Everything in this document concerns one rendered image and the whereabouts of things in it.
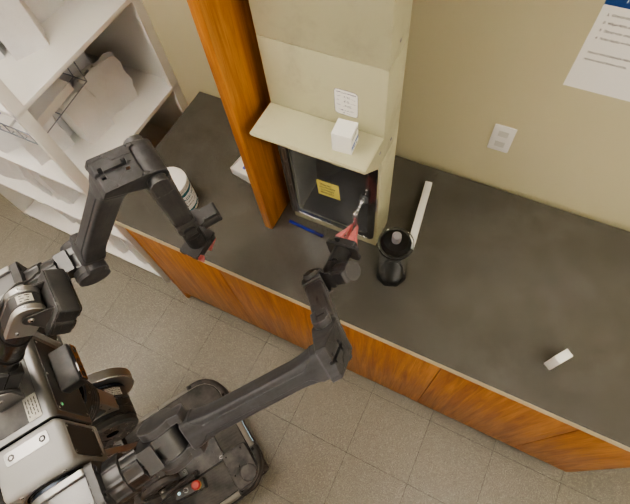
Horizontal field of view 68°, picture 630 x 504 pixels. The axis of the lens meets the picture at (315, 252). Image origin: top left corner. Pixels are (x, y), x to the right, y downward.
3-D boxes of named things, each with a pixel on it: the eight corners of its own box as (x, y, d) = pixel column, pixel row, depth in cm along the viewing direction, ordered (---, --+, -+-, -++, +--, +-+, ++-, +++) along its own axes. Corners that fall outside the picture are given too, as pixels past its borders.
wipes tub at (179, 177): (177, 185, 183) (163, 161, 169) (205, 196, 179) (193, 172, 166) (158, 211, 178) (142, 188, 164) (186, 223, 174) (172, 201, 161)
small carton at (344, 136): (339, 134, 114) (338, 117, 109) (358, 139, 113) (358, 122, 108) (331, 150, 112) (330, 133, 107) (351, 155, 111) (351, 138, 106)
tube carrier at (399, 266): (391, 252, 161) (396, 220, 142) (414, 273, 156) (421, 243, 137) (368, 270, 158) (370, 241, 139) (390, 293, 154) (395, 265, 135)
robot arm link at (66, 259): (45, 259, 108) (56, 278, 107) (86, 237, 110) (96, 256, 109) (63, 267, 117) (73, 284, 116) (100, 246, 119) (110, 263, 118)
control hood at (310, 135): (275, 127, 130) (269, 101, 121) (382, 163, 122) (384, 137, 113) (255, 157, 126) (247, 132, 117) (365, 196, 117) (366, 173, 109)
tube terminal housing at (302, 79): (324, 164, 181) (304, -31, 113) (402, 191, 173) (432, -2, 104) (295, 214, 172) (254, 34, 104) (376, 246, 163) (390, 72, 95)
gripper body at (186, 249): (216, 234, 144) (209, 222, 137) (198, 261, 140) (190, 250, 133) (198, 227, 146) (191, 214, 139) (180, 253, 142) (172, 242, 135)
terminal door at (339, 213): (295, 209, 167) (279, 133, 132) (373, 239, 159) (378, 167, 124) (294, 210, 167) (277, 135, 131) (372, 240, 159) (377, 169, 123)
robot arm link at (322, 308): (308, 328, 94) (333, 370, 96) (333, 314, 94) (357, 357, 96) (297, 273, 136) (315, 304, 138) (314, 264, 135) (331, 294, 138)
